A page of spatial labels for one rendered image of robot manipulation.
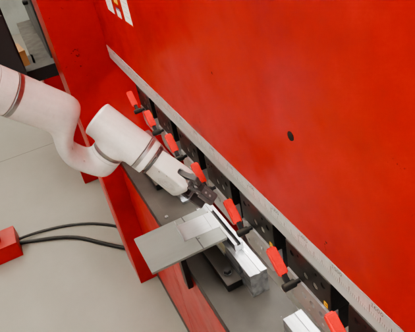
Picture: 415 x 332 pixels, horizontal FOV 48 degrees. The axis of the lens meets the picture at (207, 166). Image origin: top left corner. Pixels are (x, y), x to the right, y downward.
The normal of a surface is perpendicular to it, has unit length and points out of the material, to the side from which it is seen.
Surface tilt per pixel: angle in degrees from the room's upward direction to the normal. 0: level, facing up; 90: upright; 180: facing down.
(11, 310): 0
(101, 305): 0
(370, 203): 90
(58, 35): 90
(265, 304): 0
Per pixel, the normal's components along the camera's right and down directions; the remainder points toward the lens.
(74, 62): 0.44, 0.46
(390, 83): -0.89, 0.37
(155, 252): -0.17, -0.80
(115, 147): -0.17, 0.51
